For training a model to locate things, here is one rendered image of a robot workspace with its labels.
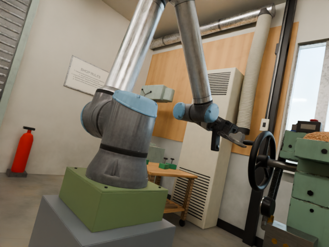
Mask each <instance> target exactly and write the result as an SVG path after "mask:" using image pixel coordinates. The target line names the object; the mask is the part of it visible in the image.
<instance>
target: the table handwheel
mask: <svg viewBox="0 0 329 247"><path fill-rule="evenodd" d="M265 137H266V141H265V146H264V150H263V154H259V155H258V156H257V153H258V150H259V147H260V144H261V142H262V141H263V139H264V138H265ZM268 145H270V156H268V155H267V150H268ZM259 167H262V168H263V169H264V173H265V178H264V180H263V181H262V183H261V184H260V185H257V183H256V179H255V170H256V169H257V168H259ZM274 168H279V169H282V170H286V171H290V172H295V171H296V170H297V164H293V163H289V162H284V161H278V160H276V143H275V138H274V136H273V134H272V133H271V132H269V131H263V132H261V133H260V134H259V135H258V136H257V137H256V139H255V141H254V143H253V145H252V148H251V152H250V156H249V162H248V179H249V183H250V186H251V188H252V189H253V190H254V191H256V192H261V191H263V190H264V189H265V188H266V187H267V185H268V184H269V182H270V180H271V177H272V174H273V170H274Z"/></svg>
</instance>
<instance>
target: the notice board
mask: <svg viewBox="0 0 329 247"><path fill-rule="evenodd" d="M108 75H109V72H108V71H106V70H104V69H102V68H100V67H97V66H95V65H93V64H91V63H89V62H87V61H85V60H82V59H80V58H78V57H76V56H74V55H72V57H71V60H70V65H69V68H68V72H67V75H66V79H65V82H64V86H66V87H69V88H72V89H75V90H78V91H80V92H83V93H86V94H89V95H92V96H94V94H95V92H96V90H97V88H100V87H103V86H104V84H105V82H106V79H107V77H108Z"/></svg>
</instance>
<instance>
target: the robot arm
mask: <svg viewBox="0 0 329 247"><path fill-rule="evenodd" d="M168 2H169V3H170V4H171V5H173V6H174V9H175V13H176V18H177V23H178V28H179V32H180V37H181V42H182V47H183V52H184V57H185V62H186V66H187V71H188V77H189V82H190V87H191V92H192V96H193V104H186V103H183V102H179V103H177V104H176V105H175V106H174V108H173V116H174V118H176V119H178V120H183V121H187V122H191V123H196V124H197V125H199V126H201V127H202V128H204V129H205V130H207V131H212V136H211V150H213V151H219V145H220V137H223V138H225V139H227V140H229V141H231V142H233V143H234V144H236V145H238V146H240V147H242V148H246V147H247V146H245V145H244V144H243V141H244V139H245V134H242V133H241V132H238V133H236V131H237V129H238V126H236V125H235V124H233V123H231V122H230V121H228V120H225V119H223V118H221V117H219V116H218V115H219V107H218V105H217V104H215V103H213V100H212V96H211V90H210V84H209V79H208V73H207V67H206V62H205V56H204V50H203V45H202V39H201V33H200V28H199V22H198V17H197V11H196V5H195V0H139V2H138V4H137V7H136V9H135V12H134V14H133V17H132V19H131V21H130V24H129V26H128V28H127V31H126V33H125V35H124V38H123V40H122V43H121V45H120V48H119V50H118V53H117V55H116V58H115V60H114V62H113V65H112V67H111V70H110V72H109V75H108V77H107V79H106V82H105V84H104V86H103V87H100V88H97V90H96V92H95V94H94V97H93V99H92V101H90V102H89V103H87V104H86V105H85V106H84V107H83V109H82V112H81V115H80V120H81V124H82V126H83V128H84V129H85V130H86V131H87V132H88V133H89V134H91V135H92V136H94V137H96V138H100V139H101V144H100V147H99V150H98V152H97V154H96V155H95V157H94V158H93V160H92V161H91V163H90V164H89V165H88V167H87V170H86V174H85V176H86V177H87V178H89V179H91V180H93V181H95V182H98V183H101V184H105V185H109V186H113V187H119V188H126V189H142V188H145V187H146V186H147V183H148V174H147V164H146V159H147V155H148V150H149V146H150V142H151V138H152V133H153V129H154V125H155V120H156V117H157V110H158V105H157V103H156V102H155V101H153V100H151V99H149V98H146V97H144V96H141V95H138V94H135V93H132V92H133V89H134V87H135V84H136V82H137V79H138V76H139V74H140V71H141V68H142V65H143V63H144V60H145V57H146V55H147V52H148V50H149V47H150V44H151V42H152V39H153V36H154V34H155V31H156V28H157V26H158V23H159V21H160V18H161V15H162V14H163V12H164V9H165V6H166V4H167V3H168ZM235 133H236V134H235Z"/></svg>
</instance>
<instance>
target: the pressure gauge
mask: <svg viewBox="0 0 329 247"><path fill-rule="evenodd" d="M275 207H276V202H275V200H274V199H272V198H268V197H266V196H264V197H263V198H262V200H261V203H260V207H259V212H260V214H261V215H263V216H266V217H268V222H273V221H274V216H273V215H274V212H275ZM268 222H267V223H268Z"/></svg>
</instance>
